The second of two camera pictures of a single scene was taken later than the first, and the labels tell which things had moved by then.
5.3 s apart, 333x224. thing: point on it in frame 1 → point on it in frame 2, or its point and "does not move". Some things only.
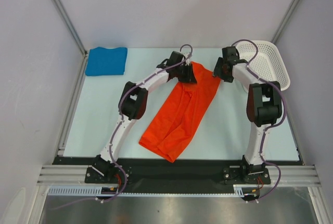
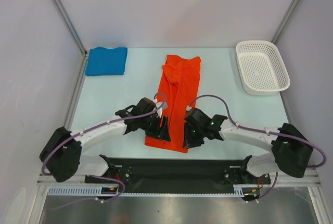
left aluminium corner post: [59, 6] does not move
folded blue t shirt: [102, 61] does not move
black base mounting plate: [187, 171] does not move
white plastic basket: [268, 64] does not move
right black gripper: [224, 71] → [189, 135]
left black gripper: [189, 77] → [160, 133]
